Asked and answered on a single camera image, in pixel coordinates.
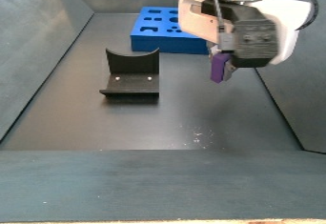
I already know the purple double-square block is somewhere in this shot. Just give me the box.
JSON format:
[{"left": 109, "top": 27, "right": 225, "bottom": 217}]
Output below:
[{"left": 209, "top": 53, "right": 231, "bottom": 83}]

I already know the black curved holder stand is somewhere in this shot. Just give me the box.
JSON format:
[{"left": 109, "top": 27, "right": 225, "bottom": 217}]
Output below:
[{"left": 98, "top": 50, "right": 159, "bottom": 96}]

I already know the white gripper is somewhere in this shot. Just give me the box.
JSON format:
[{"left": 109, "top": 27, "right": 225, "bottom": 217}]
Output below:
[{"left": 177, "top": 0, "right": 311, "bottom": 81}]

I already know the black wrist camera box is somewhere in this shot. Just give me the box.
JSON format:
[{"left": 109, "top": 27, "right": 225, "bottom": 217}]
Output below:
[{"left": 201, "top": 0, "right": 280, "bottom": 69}]

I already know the blue foam shape board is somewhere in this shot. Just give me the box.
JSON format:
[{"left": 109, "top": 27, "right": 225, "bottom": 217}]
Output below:
[{"left": 129, "top": 7, "right": 207, "bottom": 54}]

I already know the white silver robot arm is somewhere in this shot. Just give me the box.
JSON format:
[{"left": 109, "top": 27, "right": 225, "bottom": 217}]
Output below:
[{"left": 177, "top": 0, "right": 318, "bottom": 83}]

